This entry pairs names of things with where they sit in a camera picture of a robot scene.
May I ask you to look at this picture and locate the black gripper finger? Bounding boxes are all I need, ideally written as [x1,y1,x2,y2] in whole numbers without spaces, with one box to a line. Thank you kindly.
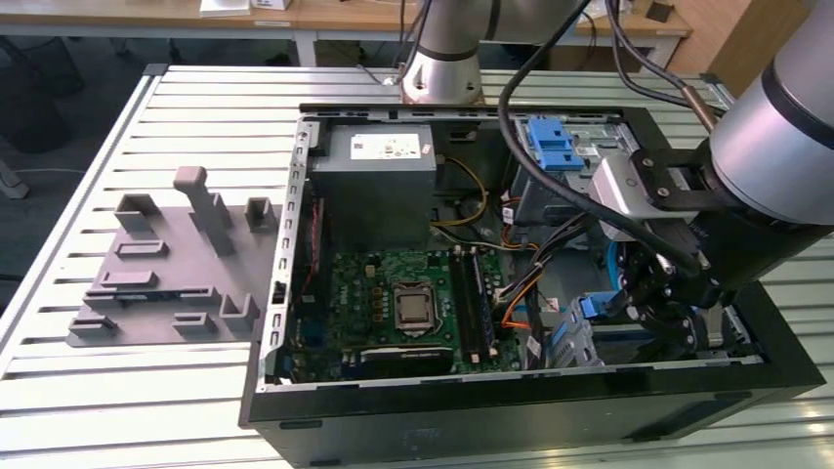
[628,305,725,361]
[618,241,679,307]

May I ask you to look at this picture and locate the hard disk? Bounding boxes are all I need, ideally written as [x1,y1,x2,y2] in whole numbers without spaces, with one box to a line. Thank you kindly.
[574,290,652,338]

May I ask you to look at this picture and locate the metal disk bay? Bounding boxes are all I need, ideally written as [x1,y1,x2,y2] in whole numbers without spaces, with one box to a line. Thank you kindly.
[551,292,763,367]

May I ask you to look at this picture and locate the metal optical drive cage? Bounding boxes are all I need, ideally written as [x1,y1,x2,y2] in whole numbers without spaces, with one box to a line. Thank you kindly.
[511,116,659,226]

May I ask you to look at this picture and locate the RAM stick with chips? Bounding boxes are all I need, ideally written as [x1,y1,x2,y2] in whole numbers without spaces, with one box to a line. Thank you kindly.
[470,248,503,361]

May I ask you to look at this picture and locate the black RAM slot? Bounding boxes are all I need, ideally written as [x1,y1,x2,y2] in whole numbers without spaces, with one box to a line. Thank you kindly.
[451,247,488,365]

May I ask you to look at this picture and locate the blue drive latch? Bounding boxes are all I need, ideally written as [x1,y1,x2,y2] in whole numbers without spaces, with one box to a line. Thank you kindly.
[527,118,584,172]

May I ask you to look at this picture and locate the silver CPU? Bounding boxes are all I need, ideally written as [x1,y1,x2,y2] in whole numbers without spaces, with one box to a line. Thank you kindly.
[396,291,434,328]

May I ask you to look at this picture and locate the black PC case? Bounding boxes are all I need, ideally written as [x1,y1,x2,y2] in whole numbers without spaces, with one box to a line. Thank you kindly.
[237,102,827,468]

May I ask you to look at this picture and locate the black graphics card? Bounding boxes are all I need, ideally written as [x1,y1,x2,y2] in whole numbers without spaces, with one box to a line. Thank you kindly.
[342,344,455,380]

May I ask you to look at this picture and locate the green motherboard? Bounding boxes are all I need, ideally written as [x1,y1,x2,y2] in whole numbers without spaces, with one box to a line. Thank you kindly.
[285,246,523,380]

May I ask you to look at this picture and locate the wooden cabinet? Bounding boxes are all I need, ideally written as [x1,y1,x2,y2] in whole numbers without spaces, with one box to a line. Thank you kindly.
[667,0,815,99]

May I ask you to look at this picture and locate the grey power supply unit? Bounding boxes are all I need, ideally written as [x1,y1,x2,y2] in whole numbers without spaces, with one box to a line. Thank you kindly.
[308,123,438,250]

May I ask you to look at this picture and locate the grey parts rack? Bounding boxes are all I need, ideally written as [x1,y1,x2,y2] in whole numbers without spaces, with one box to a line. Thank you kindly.
[67,165,288,351]

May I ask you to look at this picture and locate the large white box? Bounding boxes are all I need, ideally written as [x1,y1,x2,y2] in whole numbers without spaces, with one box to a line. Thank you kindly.
[197,0,252,19]

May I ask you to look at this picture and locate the white furniture foot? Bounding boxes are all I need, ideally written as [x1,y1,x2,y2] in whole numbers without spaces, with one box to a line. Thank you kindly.
[0,160,31,199]

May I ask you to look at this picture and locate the black office chair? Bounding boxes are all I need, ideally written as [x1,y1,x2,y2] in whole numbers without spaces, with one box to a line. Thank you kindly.
[0,36,85,152]

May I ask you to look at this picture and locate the blue wire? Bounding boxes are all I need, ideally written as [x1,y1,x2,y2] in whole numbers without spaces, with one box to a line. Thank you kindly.
[603,241,624,294]

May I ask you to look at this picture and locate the black cable bundle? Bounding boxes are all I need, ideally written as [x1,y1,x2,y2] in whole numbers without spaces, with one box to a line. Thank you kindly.
[494,209,594,314]

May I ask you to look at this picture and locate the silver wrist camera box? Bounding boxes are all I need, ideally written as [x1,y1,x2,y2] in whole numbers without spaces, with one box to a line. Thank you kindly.
[588,155,672,231]

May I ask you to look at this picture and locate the orange yellow wire bundle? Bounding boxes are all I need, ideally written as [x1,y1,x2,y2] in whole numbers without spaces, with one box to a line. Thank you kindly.
[498,271,546,333]

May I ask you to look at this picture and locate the yellow wires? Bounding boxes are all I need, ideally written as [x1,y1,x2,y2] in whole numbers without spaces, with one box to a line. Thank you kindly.
[432,155,490,229]

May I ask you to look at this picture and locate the robot cable with braided end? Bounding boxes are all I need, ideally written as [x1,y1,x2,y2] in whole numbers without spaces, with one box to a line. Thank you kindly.
[604,0,725,131]

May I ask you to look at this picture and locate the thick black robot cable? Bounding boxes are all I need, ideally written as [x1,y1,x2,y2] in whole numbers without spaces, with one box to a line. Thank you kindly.
[498,0,702,268]

